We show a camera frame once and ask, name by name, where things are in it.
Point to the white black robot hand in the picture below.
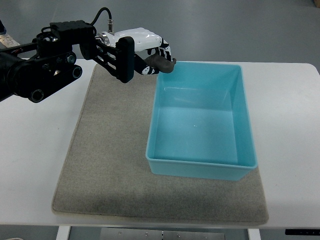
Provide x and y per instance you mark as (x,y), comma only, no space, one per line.
(144,40)

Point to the brown toy hippo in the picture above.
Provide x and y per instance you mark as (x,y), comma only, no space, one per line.
(161,63)

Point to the blue plastic box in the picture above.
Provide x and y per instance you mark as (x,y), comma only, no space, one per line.
(200,124)

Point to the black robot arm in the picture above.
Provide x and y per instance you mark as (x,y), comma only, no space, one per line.
(41,68)

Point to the grey felt mat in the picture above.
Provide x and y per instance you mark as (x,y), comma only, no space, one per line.
(106,175)

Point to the white sneaker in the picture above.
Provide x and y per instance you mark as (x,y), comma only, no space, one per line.
(7,41)

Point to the metal table crossbar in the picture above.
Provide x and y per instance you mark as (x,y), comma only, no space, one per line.
(148,234)

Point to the black table control panel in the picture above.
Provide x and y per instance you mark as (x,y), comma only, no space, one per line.
(302,232)

